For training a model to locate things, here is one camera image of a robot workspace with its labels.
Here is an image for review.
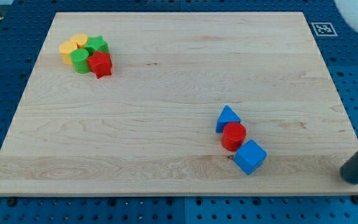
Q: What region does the blue cube block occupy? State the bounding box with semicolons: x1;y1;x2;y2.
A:
234;139;268;175

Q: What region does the wooden board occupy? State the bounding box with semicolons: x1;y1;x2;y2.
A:
0;12;358;197

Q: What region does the blue triangle block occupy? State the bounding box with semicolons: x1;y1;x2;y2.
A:
216;105;241;133

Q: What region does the red cylinder block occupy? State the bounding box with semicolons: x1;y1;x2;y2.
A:
221;122;247;151

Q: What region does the red star block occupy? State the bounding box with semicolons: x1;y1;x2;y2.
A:
86;51;112;79

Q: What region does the green star block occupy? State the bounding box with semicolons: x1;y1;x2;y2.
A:
85;35;109;56

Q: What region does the green cylinder block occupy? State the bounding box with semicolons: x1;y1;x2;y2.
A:
70;49;90;73

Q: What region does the yellow cylinder block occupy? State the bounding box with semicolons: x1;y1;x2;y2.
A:
70;34;88;49

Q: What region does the yellow hexagon block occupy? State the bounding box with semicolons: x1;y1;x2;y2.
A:
59;40;78;65

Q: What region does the white fiducial marker tag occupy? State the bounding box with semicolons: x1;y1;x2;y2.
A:
311;22;337;37

